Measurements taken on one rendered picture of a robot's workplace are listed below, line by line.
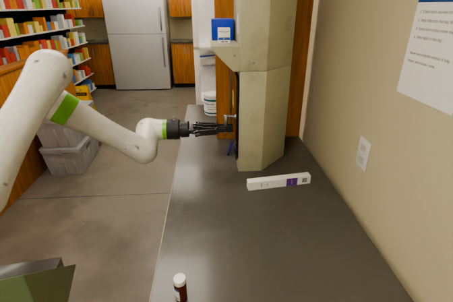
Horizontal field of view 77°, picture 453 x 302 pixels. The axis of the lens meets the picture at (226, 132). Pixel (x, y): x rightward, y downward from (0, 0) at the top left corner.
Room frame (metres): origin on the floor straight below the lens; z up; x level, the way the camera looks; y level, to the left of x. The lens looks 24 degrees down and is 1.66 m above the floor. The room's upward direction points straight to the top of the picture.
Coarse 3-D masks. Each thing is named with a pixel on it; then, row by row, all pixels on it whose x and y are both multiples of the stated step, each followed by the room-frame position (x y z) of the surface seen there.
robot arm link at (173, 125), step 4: (168, 120) 1.18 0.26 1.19; (172, 120) 1.18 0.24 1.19; (176, 120) 1.18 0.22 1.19; (168, 124) 1.16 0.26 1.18; (172, 124) 1.16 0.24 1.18; (176, 124) 1.16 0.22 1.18; (168, 128) 1.15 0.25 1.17; (172, 128) 1.15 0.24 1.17; (176, 128) 1.15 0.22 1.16; (168, 132) 1.14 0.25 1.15; (172, 132) 1.14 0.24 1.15; (176, 132) 1.14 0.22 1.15; (180, 132) 1.16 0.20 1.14; (168, 136) 1.14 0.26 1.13; (172, 136) 1.14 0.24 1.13; (176, 136) 1.14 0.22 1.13; (180, 136) 1.19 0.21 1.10
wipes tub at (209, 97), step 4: (204, 92) 1.97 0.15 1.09; (208, 92) 1.96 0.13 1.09; (212, 92) 1.96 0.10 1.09; (204, 96) 1.92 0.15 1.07; (208, 96) 1.89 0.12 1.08; (212, 96) 1.89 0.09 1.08; (204, 100) 1.92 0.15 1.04; (208, 100) 1.89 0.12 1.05; (212, 100) 1.89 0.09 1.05; (204, 104) 1.92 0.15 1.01; (208, 104) 1.89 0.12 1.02; (212, 104) 1.89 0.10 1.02; (204, 108) 1.93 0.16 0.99; (208, 108) 1.89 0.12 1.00; (212, 108) 1.89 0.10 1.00; (204, 112) 1.93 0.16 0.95; (208, 112) 1.89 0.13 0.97; (212, 112) 1.89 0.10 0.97
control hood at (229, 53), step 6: (210, 42) 1.29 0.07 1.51; (216, 42) 1.27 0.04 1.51; (234, 42) 1.26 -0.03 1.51; (216, 48) 1.15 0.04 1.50; (222, 48) 1.15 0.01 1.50; (228, 48) 1.15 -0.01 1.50; (234, 48) 1.15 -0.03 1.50; (216, 54) 1.15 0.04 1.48; (222, 54) 1.15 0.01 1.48; (228, 54) 1.15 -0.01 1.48; (234, 54) 1.15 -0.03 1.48; (222, 60) 1.15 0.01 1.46; (228, 60) 1.15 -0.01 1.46; (234, 60) 1.15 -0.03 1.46; (228, 66) 1.15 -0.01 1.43; (234, 66) 1.15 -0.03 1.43
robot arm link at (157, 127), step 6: (144, 120) 1.16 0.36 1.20; (150, 120) 1.17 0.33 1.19; (156, 120) 1.18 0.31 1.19; (162, 120) 1.18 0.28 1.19; (138, 126) 1.14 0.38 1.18; (144, 126) 1.13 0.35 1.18; (150, 126) 1.14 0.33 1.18; (156, 126) 1.15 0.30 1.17; (162, 126) 1.15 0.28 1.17; (138, 132) 1.11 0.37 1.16; (144, 132) 1.10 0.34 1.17; (150, 132) 1.11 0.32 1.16; (156, 132) 1.13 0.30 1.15; (162, 132) 1.14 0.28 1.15; (162, 138) 1.15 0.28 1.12
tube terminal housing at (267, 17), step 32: (256, 0) 1.15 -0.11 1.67; (288, 0) 1.25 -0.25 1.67; (256, 32) 1.15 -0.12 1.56; (288, 32) 1.27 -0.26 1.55; (256, 64) 1.15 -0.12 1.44; (288, 64) 1.28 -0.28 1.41; (256, 96) 1.16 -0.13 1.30; (288, 96) 1.30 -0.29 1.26; (256, 128) 1.16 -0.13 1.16; (256, 160) 1.16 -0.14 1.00
